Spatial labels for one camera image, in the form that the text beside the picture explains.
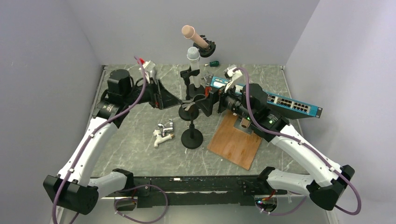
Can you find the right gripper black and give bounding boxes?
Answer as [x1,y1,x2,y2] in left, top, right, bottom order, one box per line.
[195,79,255,122]

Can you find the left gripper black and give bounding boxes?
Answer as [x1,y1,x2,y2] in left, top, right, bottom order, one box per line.
[123,77,182,110]

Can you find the grey handheld microphone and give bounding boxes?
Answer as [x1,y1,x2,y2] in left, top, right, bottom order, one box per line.
[149,68,157,84]

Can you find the black front microphone stand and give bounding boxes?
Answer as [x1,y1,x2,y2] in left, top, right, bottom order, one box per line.
[181,98,204,149]

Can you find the white microphone with stand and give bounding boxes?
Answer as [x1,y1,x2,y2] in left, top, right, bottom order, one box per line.
[187,47,201,88]

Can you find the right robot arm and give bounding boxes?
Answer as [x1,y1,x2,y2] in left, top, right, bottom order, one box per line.
[193,84,355,210]

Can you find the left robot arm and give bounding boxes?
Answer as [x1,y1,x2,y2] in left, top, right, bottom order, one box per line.
[43,69,181,215]

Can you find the pink microphone on stand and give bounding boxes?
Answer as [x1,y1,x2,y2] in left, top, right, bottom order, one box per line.
[181,25,216,58]

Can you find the chrome white faucet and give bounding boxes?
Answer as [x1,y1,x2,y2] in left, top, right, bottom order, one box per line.
[153,119,175,148]

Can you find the wooden board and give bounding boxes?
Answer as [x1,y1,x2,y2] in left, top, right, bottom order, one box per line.
[207,112,262,170]

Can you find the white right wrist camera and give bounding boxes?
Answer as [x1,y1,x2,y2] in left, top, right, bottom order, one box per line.
[224,64,244,92]

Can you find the green handled screwdriver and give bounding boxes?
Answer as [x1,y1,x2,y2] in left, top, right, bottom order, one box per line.
[204,61,220,67]

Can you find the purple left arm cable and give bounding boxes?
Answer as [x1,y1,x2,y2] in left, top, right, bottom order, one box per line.
[52,56,169,224]

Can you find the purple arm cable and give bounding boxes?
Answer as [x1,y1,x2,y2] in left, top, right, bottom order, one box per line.
[235,67,362,217]
[52,56,169,224]

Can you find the blue network switch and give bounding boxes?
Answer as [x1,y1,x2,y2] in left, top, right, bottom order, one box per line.
[204,75,323,119]

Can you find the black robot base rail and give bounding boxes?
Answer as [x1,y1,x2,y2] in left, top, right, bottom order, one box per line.
[110,175,286,208]

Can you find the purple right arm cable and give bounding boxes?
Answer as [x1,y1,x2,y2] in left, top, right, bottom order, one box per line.
[235,67,362,217]

